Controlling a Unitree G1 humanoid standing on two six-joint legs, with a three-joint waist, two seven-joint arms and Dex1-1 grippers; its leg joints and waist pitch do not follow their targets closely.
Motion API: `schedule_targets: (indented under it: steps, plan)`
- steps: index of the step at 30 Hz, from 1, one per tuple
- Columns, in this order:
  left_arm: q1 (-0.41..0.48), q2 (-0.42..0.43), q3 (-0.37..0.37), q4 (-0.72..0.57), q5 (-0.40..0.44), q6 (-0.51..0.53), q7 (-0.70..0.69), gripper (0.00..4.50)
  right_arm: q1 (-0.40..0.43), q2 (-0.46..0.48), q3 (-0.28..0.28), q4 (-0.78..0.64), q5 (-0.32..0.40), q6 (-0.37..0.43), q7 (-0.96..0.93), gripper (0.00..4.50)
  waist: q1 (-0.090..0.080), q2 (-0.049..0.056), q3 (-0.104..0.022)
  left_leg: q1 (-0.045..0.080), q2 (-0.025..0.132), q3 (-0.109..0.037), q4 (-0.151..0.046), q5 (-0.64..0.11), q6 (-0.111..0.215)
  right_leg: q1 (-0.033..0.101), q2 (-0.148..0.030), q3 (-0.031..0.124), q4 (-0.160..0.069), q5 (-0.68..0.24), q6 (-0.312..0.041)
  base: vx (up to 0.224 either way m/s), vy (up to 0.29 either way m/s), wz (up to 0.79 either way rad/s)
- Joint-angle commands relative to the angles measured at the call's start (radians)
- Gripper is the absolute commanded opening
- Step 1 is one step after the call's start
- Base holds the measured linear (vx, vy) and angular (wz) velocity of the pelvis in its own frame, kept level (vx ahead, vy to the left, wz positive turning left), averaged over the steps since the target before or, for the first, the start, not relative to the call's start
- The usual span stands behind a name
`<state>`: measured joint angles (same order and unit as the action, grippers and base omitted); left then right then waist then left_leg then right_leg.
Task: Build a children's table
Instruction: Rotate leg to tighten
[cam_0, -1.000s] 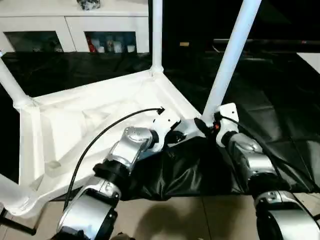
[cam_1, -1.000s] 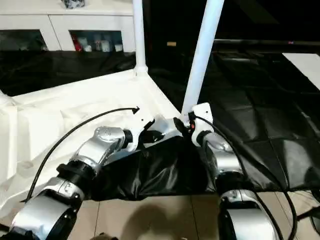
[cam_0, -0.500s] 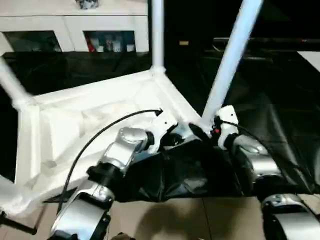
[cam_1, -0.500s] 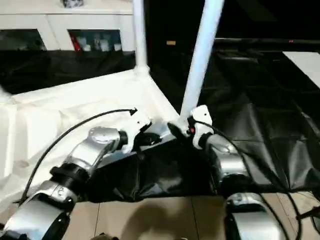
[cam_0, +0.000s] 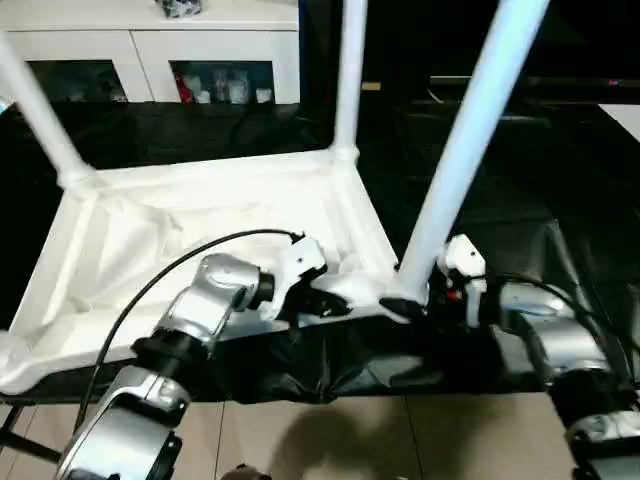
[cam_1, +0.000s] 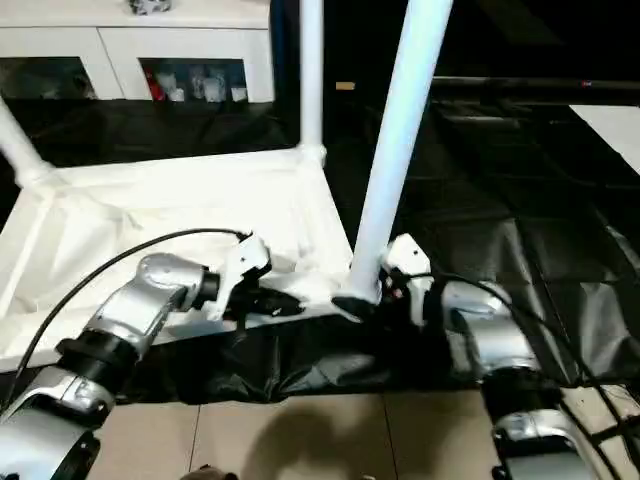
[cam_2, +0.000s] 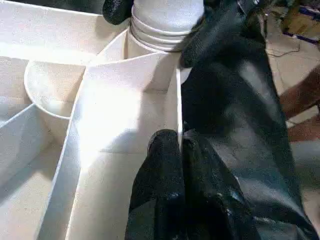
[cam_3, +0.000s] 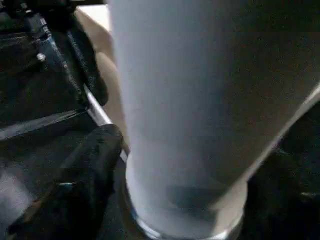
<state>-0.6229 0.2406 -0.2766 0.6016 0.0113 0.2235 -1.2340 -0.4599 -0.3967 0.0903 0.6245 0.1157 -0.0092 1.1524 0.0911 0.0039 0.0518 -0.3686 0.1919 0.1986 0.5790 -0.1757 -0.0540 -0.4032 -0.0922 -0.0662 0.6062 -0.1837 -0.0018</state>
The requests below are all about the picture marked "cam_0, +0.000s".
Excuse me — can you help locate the black folding table frame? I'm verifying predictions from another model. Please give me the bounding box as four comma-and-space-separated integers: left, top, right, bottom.
0, 405, 61, 463

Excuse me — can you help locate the white plastic table top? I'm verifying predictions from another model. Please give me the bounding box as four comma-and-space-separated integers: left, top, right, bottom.
0, 148, 426, 393

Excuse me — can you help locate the white plastic table leg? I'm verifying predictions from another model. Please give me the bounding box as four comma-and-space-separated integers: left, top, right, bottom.
385, 0, 551, 301
0, 30, 99, 191
330, 0, 369, 166

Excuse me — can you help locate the black mat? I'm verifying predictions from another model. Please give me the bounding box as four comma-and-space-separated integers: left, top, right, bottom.
0, 95, 640, 403

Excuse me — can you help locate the white cabinet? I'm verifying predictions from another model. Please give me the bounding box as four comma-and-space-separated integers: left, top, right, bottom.
0, 0, 301, 105

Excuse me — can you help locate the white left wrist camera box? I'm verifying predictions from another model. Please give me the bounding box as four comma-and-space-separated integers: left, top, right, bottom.
262, 238, 329, 321

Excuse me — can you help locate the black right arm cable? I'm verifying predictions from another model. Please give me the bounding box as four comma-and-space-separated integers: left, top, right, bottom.
470, 275, 621, 351

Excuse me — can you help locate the grey object on cabinet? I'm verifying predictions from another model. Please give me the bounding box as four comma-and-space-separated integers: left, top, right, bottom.
158, 0, 205, 19

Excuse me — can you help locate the white flat board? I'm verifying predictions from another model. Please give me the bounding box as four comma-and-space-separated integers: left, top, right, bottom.
600, 104, 640, 141

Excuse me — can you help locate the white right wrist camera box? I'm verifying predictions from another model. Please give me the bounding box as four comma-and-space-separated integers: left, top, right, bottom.
440, 235, 489, 327

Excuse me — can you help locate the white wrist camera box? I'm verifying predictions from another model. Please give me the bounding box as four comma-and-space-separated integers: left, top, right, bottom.
262, 238, 329, 321
440, 235, 489, 327

